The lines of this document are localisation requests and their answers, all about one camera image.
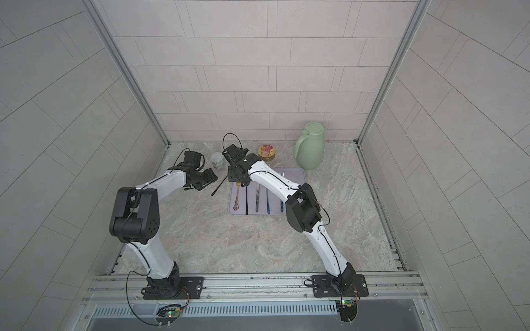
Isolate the white printed cup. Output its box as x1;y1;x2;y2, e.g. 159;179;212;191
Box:
211;152;225;170

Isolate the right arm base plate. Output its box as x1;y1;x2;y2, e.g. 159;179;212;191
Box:
305;274;369;298

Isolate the gold ornate fork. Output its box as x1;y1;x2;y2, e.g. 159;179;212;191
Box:
233;182;241;211

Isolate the lilac plastic tray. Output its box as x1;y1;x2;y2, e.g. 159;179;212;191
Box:
228;181;286;217

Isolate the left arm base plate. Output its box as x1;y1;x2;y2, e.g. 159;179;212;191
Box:
141;277;204;300

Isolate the iridescent rainbow spoon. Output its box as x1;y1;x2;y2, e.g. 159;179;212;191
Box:
266;189;271;215

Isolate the silver fork marbled handle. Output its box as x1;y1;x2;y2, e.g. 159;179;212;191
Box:
255;183;260;214

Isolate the green thermos jug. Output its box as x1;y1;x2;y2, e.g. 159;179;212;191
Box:
294;122;325;170

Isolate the circuit board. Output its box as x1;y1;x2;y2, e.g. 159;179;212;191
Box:
335;299;358;323
157;304;182;319

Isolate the left circuit board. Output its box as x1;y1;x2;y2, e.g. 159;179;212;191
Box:
157;304;182;319

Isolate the right circuit board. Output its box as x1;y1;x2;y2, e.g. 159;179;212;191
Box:
335;299;358;323

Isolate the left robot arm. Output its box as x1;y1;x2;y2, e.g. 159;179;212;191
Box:
109;148;218;299

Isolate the aluminium mounting rail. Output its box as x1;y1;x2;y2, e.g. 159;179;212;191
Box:
81;271;428;304

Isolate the gold round tin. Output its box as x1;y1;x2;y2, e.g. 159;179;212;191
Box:
258;144;276;162

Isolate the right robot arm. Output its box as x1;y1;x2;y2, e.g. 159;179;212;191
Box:
222;144;356;295

